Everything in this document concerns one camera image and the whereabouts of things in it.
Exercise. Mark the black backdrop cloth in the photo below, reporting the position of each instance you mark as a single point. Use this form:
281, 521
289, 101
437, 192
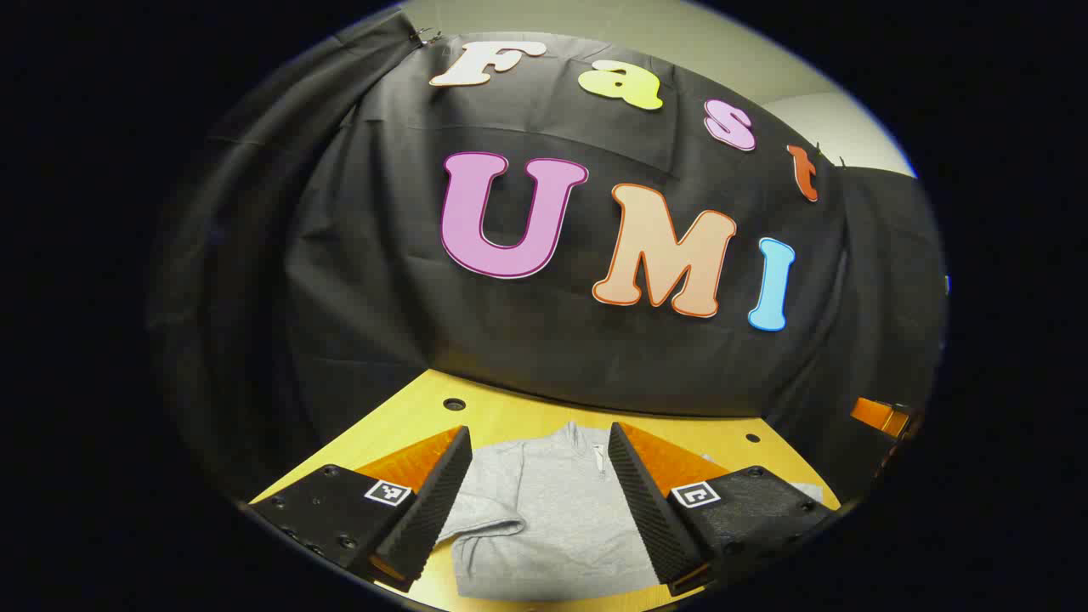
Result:
382, 297

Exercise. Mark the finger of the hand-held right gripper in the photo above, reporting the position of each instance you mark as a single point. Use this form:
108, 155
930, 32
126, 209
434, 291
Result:
875, 415

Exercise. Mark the grey zip-neck sweatshirt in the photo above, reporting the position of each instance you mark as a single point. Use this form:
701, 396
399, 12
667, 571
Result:
552, 510

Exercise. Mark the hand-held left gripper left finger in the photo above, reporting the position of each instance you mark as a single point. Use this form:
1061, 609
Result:
433, 501

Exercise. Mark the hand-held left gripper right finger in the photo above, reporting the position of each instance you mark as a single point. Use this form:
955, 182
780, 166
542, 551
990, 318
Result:
650, 501

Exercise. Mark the metal cloth clip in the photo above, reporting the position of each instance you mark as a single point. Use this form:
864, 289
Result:
425, 36

